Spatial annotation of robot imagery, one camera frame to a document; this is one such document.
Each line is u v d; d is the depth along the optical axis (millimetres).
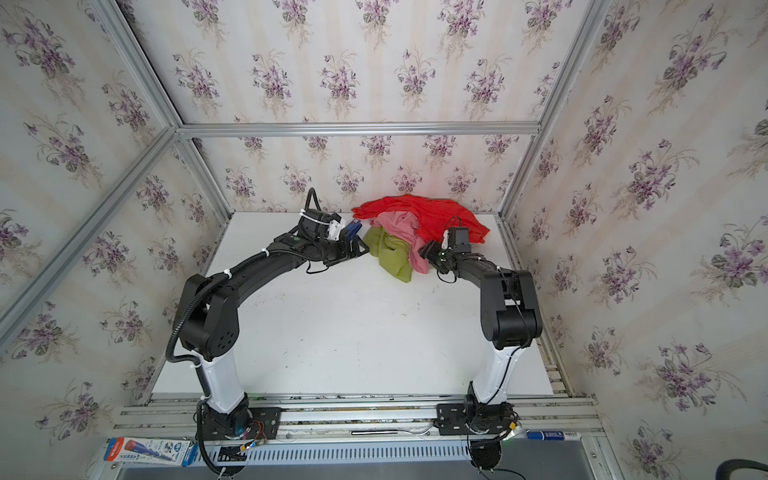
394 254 974
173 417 765
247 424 715
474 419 671
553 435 704
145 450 688
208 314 492
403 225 1041
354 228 1147
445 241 930
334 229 837
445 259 791
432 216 1159
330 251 793
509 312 513
